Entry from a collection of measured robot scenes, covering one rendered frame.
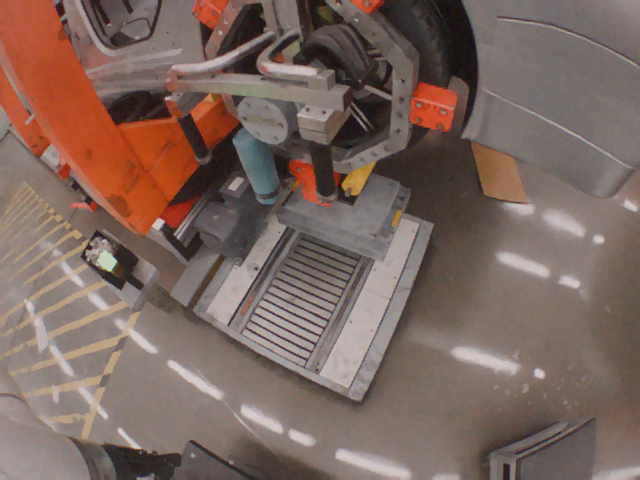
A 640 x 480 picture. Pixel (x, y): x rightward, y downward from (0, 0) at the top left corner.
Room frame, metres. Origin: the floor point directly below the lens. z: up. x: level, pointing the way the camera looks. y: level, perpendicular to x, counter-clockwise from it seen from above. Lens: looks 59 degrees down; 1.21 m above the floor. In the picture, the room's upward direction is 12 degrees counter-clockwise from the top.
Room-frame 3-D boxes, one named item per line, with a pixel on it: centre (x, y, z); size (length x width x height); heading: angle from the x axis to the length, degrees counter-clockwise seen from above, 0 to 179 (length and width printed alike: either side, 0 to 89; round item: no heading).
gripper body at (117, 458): (-0.10, 0.36, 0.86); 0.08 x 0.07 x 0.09; 67
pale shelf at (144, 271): (0.55, 0.78, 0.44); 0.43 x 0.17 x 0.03; 53
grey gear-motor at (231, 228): (0.78, 0.27, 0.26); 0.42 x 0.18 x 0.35; 143
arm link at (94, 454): (-0.10, 0.35, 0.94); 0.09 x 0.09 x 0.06
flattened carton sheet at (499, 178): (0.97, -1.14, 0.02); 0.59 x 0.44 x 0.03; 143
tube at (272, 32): (0.63, 0.11, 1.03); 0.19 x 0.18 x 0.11; 143
